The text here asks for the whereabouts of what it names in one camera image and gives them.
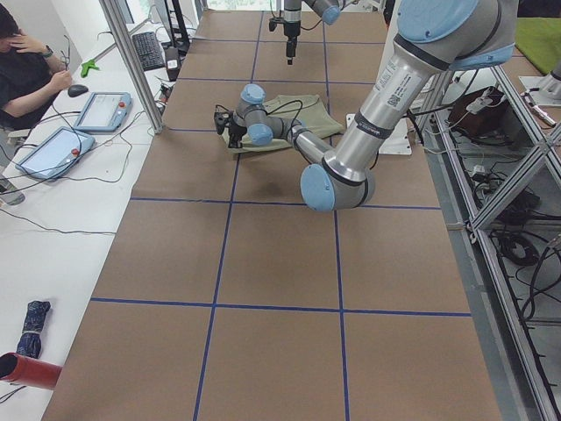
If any black computer mouse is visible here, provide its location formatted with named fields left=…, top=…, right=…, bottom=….
left=67, top=84, right=89, bottom=98

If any grey aluminium post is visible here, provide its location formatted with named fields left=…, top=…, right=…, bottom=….
left=99, top=0, right=163, bottom=134

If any seated person in black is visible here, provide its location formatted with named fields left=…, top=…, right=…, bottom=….
left=1, top=7, right=73, bottom=130

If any red cylinder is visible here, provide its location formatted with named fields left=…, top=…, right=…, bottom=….
left=1, top=353, right=62, bottom=390

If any teach pendant lower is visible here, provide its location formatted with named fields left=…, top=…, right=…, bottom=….
left=15, top=127, right=95, bottom=181

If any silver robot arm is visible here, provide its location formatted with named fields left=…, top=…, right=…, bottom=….
left=268, top=0, right=347, bottom=66
left=214, top=1, right=518, bottom=211

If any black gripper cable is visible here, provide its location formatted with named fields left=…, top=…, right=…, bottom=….
left=262, top=98, right=306, bottom=128

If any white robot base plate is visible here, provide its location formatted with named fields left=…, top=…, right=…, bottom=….
left=337, top=111, right=411, bottom=161

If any dark blue folded umbrella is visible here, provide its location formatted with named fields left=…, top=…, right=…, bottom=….
left=16, top=300, right=51, bottom=359

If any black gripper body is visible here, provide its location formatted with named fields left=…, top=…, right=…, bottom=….
left=268, top=18, right=301, bottom=57
left=213, top=104, right=245, bottom=147

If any teach pendant upper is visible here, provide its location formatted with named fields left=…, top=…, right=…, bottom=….
left=73, top=92, right=131, bottom=134

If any black keyboard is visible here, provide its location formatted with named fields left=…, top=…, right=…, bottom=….
left=131, top=32, right=166, bottom=71

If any olive green long-sleeve shirt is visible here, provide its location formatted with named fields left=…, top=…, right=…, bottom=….
left=222, top=95, right=344, bottom=153

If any teach pendant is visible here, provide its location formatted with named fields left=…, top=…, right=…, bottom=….
left=15, top=127, right=95, bottom=181
left=73, top=92, right=131, bottom=134

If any green plastic tool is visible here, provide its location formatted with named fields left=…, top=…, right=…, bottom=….
left=80, top=60, right=100, bottom=78

